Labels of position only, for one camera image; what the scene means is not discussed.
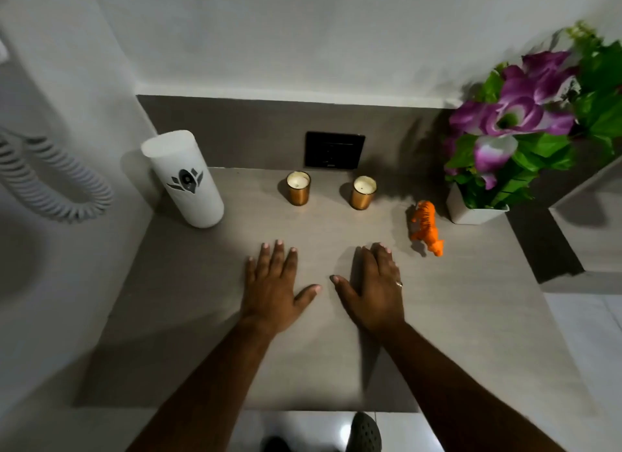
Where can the person's left middle finger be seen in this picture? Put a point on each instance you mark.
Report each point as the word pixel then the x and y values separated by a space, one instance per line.
pixel 276 262

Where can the gold candle jar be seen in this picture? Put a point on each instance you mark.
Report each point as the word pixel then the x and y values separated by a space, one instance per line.
pixel 298 189
pixel 363 194

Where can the black wall socket plate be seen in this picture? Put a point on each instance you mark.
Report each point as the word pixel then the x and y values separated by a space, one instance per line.
pixel 334 150

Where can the person's left little finger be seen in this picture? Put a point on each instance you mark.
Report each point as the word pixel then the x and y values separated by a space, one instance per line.
pixel 251 274

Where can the artificial purple flower plant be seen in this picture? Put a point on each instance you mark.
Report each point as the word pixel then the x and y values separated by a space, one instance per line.
pixel 525 126

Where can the person's right hand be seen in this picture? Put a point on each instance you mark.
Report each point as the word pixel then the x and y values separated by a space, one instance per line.
pixel 376 301

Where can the person's left forearm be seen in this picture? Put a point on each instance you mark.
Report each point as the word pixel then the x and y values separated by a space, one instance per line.
pixel 209 393

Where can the white cylinder with black emblem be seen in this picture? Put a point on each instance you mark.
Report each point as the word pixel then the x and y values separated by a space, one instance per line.
pixel 187 184

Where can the dark grey clog shoe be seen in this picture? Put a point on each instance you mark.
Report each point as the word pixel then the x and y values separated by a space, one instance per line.
pixel 364 434

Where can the person's right forearm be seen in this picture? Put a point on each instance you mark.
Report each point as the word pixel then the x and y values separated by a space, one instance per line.
pixel 452 398

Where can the orange toy tiger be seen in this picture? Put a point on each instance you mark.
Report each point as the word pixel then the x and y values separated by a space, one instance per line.
pixel 426 228

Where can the person's right thumb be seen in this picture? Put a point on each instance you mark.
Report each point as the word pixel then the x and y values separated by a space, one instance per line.
pixel 342 289

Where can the white square plant pot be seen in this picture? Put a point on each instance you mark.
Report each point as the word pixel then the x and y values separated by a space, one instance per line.
pixel 474 214

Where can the person's right middle finger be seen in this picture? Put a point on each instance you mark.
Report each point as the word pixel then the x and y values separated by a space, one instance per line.
pixel 377 264

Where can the person's left thumb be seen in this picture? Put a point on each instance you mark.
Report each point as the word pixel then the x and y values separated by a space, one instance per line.
pixel 309 294

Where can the person's left hand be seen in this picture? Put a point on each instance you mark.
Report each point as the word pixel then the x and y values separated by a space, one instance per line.
pixel 269 291

